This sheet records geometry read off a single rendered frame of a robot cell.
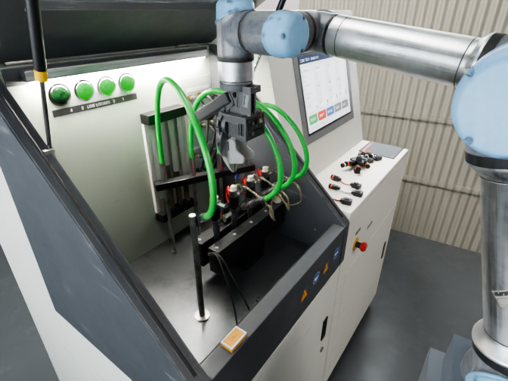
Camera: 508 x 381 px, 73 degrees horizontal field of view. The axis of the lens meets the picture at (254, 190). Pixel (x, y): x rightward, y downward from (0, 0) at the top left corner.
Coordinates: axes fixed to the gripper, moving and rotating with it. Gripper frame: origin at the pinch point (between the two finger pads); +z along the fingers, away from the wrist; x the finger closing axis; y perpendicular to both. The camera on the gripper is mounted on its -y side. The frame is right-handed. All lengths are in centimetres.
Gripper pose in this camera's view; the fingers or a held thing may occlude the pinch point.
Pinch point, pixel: (231, 165)
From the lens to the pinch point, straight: 83.1
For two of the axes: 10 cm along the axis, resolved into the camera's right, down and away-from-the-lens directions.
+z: 0.0, 8.8, 4.7
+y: 8.1, 2.8, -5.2
